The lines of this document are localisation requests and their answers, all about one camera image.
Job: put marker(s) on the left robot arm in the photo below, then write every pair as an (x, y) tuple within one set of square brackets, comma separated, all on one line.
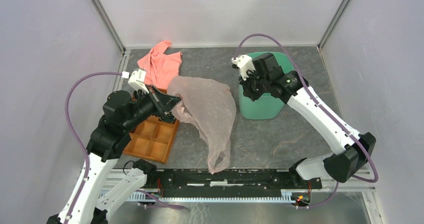
[(121, 115)]

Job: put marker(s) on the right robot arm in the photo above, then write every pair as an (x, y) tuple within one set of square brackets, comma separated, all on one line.
[(350, 149)]

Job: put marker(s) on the green plastic trash bin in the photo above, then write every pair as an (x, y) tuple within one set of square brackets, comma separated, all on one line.
[(267, 107)]

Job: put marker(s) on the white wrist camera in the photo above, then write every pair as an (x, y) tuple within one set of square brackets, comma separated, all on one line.
[(136, 80), (244, 64)]

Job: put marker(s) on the orange wooden divided tray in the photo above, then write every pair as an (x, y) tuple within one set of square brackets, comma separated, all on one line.
[(151, 139)]

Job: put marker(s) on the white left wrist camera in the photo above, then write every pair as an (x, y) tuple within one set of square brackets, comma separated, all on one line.
[(136, 80)]

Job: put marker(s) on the pink plastic trash bag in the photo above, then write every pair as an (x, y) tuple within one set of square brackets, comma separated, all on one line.
[(210, 107)]

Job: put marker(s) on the blue yellow rolled tie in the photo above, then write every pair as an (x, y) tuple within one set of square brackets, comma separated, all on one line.
[(167, 117)]

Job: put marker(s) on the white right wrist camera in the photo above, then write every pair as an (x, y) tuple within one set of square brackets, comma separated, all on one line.
[(244, 64)]

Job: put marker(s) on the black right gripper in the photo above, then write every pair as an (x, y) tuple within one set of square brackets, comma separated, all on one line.
[(246, 91)]

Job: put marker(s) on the salmon pink cloth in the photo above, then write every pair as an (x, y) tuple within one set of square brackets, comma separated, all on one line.
[(160, 68)]

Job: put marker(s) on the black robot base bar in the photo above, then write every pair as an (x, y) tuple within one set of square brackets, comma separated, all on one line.
[(229, 183)]

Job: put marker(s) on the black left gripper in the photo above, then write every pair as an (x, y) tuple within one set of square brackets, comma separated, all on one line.
[(167, 102)]

